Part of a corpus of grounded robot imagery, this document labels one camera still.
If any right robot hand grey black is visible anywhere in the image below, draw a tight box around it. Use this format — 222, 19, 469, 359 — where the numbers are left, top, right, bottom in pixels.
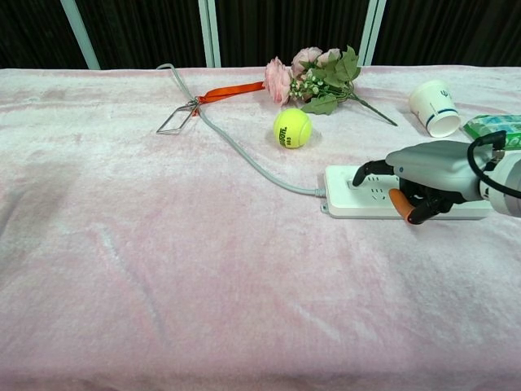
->
352, 139, 492, 226

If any white power strip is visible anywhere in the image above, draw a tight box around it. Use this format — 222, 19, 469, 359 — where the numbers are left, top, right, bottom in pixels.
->
318, 164, 494, 221

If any white paper cup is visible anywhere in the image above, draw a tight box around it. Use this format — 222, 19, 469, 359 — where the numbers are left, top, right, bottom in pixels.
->
408, 79, 462, 138

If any green tissue pack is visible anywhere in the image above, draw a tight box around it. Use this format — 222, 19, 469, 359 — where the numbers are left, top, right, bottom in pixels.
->
460, 113, 521, 151

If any pink artificial flower bouquet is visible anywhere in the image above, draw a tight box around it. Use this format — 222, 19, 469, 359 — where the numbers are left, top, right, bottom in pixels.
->
263, 45, 399, 128

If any yellow tennis ball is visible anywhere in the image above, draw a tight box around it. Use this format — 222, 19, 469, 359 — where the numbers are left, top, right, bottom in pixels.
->
273, 108, 313, 150

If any orange ribbon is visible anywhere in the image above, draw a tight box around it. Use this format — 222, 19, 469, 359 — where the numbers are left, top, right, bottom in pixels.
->
190, 81, 265, 117

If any pink plush table cloth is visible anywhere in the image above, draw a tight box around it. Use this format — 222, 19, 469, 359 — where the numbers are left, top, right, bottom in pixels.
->
0, 64, 521, 391

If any black curtain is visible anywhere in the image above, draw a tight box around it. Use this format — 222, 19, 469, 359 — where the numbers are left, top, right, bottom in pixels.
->
0, 0, 521, 71

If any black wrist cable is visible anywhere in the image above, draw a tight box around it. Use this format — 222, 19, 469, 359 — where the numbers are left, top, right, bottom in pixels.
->
466, 130, 521, 200

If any grey power cord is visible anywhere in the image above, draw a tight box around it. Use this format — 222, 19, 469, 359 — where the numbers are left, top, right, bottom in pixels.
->
155, 63, 327, 197

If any double pale frame post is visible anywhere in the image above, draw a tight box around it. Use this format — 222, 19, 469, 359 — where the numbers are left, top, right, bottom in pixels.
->
197, 0, 222, 68

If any metal wire frame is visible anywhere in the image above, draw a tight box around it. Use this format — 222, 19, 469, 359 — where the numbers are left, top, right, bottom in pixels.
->
155, 100, 201, 135

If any slanted pale frame post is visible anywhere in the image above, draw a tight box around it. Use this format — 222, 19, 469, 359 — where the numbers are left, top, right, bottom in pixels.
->
59, 0, 102, 71

